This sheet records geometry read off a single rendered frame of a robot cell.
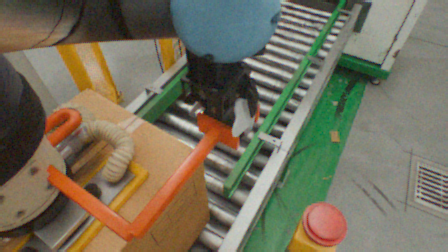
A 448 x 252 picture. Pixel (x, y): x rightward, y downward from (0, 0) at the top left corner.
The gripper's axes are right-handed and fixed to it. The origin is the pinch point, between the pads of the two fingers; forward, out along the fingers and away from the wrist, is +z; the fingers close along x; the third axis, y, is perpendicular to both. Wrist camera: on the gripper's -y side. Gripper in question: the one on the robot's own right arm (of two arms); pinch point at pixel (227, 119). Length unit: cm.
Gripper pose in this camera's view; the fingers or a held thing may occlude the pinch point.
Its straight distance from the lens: 52.1
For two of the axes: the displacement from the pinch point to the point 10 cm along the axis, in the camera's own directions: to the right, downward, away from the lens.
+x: 8.5, 4.1, -3.3
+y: -5.3, 6.6, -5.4
